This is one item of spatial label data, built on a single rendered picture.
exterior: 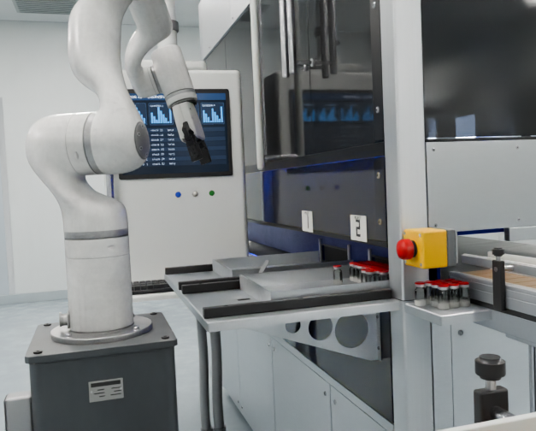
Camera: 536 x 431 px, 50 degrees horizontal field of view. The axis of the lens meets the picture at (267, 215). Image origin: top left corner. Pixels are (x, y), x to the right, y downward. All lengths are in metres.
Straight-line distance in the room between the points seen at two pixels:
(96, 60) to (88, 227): 0.31
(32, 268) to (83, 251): 5.57
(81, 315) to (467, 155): 0.83
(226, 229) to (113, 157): 1.07
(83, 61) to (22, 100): 5.55
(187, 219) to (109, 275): 0.99
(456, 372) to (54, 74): 5.90
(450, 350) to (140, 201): 1.20
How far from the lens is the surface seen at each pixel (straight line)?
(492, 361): 0.45
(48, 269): 6.68
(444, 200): 1.26
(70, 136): 1.13
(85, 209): 1.11
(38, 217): 6.64
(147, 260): 2.08
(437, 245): 1.14
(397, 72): 1.22
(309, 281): 1.48
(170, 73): 1.61
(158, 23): 1.52
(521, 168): 1.37
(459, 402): 1.36
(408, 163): 1.21
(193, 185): 2.09
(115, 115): 1.10
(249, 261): 1.78
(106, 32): 1.20
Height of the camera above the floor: 1.13
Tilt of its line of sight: 3 degrees down
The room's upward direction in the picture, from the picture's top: 3 degrees counter-clockwise
